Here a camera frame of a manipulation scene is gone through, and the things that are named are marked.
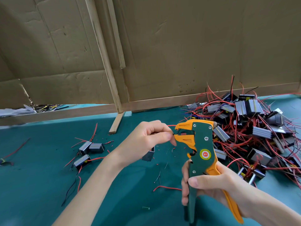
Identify person's left hand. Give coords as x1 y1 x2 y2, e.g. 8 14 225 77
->
113 120 177 169

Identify person's right hand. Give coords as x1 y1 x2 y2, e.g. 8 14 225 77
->
181 160 259 219

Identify long red wire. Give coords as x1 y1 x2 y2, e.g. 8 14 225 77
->
153 185 182 192

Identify orange green wire strippers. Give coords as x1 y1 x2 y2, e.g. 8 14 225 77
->
174 119 244 226

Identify pile of wired transformers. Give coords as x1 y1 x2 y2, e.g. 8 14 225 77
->
181 75 301 189

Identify grey plastic bag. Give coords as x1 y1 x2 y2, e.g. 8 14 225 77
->
0 105 37 118

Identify person's left forearm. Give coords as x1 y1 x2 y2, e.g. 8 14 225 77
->
53 155 128 226

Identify person's right forearm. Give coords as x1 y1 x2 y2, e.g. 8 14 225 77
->
245 193 301 226

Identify small wooden stick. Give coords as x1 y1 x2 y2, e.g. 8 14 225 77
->
109 112 126 135

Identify thin wooden strip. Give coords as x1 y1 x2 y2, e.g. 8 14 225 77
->
106 0 127 70

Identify smooth brown cardboard panel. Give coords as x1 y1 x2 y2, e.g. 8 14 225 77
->
115 0 301 101

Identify creased brown cardboard panel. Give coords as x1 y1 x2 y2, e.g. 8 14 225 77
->
0 0 116 109

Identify long wooden bottom rail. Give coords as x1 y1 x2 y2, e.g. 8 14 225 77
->
123 82 301 112

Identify short wooden bottom rail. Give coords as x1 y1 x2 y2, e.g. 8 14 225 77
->
0 103 118 125

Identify wide wooden post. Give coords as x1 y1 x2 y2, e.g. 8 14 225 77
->
85 0 124 113

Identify heap of black cables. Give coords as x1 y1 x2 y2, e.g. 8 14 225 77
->
28 103 71 112

